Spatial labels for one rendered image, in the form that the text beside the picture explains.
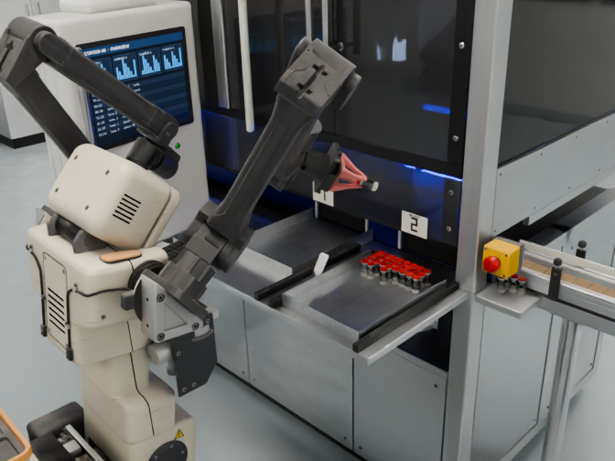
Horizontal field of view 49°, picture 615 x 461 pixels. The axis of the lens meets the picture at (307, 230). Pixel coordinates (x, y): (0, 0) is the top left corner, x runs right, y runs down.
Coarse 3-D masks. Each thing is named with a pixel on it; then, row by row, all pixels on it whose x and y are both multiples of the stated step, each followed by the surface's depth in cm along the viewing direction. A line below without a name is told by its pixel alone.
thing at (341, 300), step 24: (360, 264) 191; (312, 288) 179; (336, 288) 179; (360, 288) 179; (384, 288) 178; (432, 288) 172; (312, 312) 164; (336, 312) 168; (360, 312) 168; (384, 312) 168; (360, 336) 155
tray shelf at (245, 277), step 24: (240, 264) 194; (336, 264) 192; (432, 264) 190; (240, 288) 181; (288, 312) 169; (432, 312) 168; (312, 336) 163; (336, 336) 159; (384, 336) 159; (408, 336) 160; (360, 360) 153
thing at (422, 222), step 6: (402, 210) 183; (402, 216) 184; (408, 216) 182; (414, 216) 181; (420, 216) 179; (402, 222) 184; (408, 222) 183; (414, 222) 181; (420, 222) 180; (426, 222) 178; (402, 228) 185; (408, 228) 183; (414, 228) 182; (420, 228) 180; (426, 228) 179; (414, 234) 183; (420, 234) 181; (426, 234) 180
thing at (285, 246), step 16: (272, 224) 210; (288, 224) 216; (304, 224) 217; (320, 224) 217; (256, 240) 207; (272, 240) 207; (288, 240) 207; (304, 240) 207; (320, 240) 206; (336, 240) 206; (352, 240) 199; (368, 240) 205; (256, 256) 193; (272, 256) 197; (288, 256) 197; (304, 256) 197; (288, 272) 185
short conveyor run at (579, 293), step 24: (528, 264) 178; (552, 264) 171; (576, 264) 177; (600, 264) 169; (528, 288) 175; (552, 288) 169; (576, 288) 166; (600, 288) 166; (552, 312) 172; (576, 312) 167; (600, 312) 163
